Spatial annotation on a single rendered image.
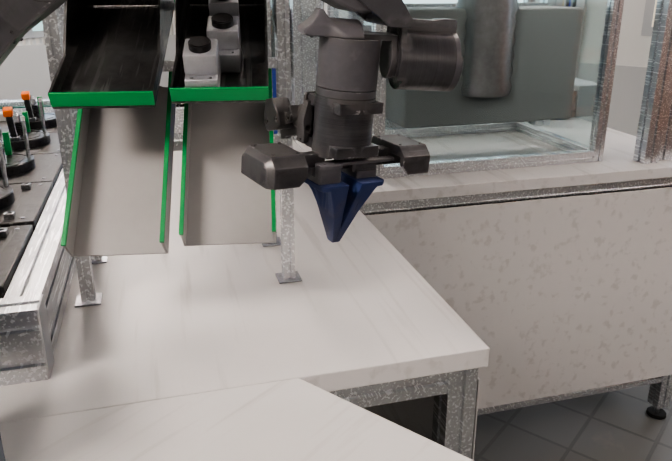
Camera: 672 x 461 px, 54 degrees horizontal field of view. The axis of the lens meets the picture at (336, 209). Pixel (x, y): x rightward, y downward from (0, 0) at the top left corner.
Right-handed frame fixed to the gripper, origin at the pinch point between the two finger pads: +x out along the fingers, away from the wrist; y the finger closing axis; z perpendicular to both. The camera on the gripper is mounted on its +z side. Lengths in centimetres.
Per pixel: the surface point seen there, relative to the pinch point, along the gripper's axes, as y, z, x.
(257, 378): 1.1, 13.0, 27.5
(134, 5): 2, 58, -15
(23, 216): 20, 63, 20
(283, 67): -14.5, 38.8, -8.1
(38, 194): 16, 74, 20
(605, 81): -126, 60, -1
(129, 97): 10.6, 33.4, -5.2
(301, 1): -70, 130, -14
